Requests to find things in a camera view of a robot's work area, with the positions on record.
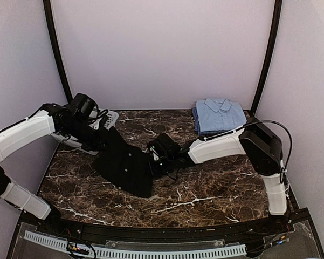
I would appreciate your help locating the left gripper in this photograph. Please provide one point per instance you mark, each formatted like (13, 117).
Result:
(101, 138)

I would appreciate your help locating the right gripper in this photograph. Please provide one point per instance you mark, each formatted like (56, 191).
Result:
(154, 172)

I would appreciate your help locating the black long sleeve shirt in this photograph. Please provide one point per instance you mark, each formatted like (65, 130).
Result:
(125, 166)

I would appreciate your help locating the light blue shirt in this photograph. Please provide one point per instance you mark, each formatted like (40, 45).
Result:
(232, 113)

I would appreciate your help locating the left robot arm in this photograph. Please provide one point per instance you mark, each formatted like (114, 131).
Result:
(48, 119)

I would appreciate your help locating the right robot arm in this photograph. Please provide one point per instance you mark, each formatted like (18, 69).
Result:
(254, 139)

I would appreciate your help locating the grey plastic basket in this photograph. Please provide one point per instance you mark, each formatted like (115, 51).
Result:
(63, 134)

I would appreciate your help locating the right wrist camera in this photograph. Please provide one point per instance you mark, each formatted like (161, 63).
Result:
(163, 148)

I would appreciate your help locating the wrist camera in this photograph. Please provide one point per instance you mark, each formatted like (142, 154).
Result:
(163, 148)
(83, 103)

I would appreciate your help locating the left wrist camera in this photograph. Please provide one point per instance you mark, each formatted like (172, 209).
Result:
(83, 103)

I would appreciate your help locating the black front rail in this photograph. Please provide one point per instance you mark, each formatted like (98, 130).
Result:
(96, 233)

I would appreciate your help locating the white slotted cable duct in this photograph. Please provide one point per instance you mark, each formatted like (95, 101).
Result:
(120, 249)

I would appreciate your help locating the left black frame post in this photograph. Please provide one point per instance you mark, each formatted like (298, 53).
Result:
(47, 4)

